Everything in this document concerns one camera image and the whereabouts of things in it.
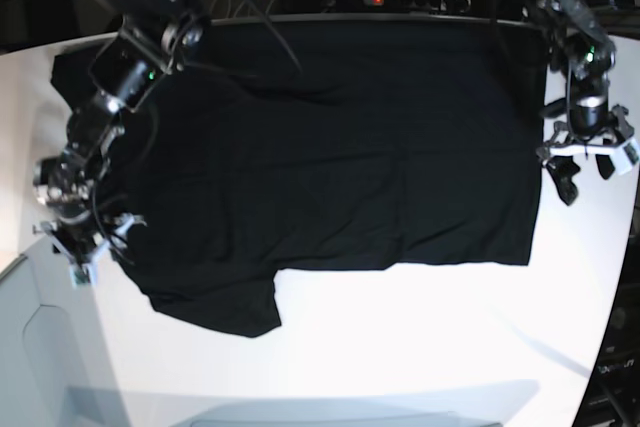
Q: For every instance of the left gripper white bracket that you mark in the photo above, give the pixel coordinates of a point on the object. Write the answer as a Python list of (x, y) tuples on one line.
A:
[(563, 143)]

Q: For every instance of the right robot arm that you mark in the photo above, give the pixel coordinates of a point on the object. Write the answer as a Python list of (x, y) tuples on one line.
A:
[(125, 72)]

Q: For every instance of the black power strip red switch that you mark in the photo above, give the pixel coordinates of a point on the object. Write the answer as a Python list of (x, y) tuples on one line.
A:
[(435, 7)]

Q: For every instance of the black T-shirt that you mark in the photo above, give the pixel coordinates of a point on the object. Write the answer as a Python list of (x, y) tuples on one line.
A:
[(392, 142)]

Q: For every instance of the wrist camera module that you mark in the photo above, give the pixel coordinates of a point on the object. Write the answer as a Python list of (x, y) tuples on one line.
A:
[(625, 156), (83, 275)]

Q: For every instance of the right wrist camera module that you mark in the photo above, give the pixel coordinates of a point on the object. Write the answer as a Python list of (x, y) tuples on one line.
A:
[(83, 275)]

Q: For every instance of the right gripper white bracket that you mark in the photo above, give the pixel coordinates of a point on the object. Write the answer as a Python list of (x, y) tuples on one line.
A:
[(84, 243)]

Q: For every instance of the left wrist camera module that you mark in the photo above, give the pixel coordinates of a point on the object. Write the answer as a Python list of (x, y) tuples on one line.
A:
[(625, 156)]

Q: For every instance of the black equipment box with lettering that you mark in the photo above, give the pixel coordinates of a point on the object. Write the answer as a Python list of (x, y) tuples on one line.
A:
[(612, 394)]

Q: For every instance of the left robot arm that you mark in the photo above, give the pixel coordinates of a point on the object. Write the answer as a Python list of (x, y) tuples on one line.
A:
[(584, 122)]

